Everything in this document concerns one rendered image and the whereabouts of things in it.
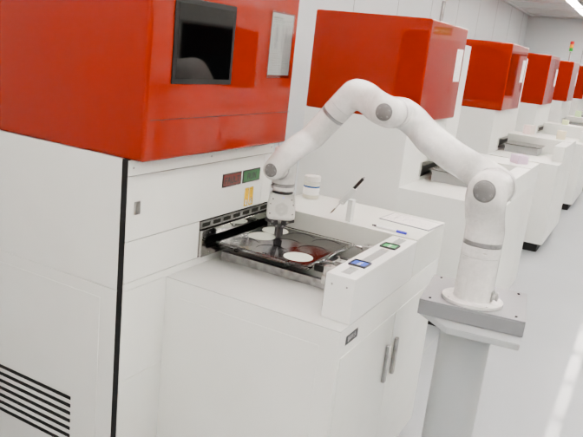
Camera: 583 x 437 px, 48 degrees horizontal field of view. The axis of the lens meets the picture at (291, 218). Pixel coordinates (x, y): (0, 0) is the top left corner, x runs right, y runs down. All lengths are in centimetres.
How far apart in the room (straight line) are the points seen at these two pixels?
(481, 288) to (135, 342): 108
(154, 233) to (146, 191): 15
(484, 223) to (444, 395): 58
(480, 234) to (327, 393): 66
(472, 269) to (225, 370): 83
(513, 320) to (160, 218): 111
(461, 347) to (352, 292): 43
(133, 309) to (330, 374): 63
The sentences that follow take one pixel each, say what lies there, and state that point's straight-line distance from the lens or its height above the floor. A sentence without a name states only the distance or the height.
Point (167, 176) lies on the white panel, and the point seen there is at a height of 115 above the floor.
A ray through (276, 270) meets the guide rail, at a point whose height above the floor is 84.
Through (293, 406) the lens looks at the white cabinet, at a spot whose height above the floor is 54.
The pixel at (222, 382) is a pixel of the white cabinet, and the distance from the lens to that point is 216.
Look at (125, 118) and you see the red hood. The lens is 191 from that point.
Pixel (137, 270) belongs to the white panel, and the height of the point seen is 88.
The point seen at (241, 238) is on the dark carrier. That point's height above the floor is 90.
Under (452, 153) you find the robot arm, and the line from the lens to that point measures 208.
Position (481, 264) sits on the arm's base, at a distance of 209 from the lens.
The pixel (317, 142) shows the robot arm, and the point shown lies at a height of 127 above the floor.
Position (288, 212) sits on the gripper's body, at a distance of 236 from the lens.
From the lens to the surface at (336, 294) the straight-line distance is 192.
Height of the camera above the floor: 158
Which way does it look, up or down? 15 degrees down
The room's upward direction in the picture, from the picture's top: 6 degrees clockwise
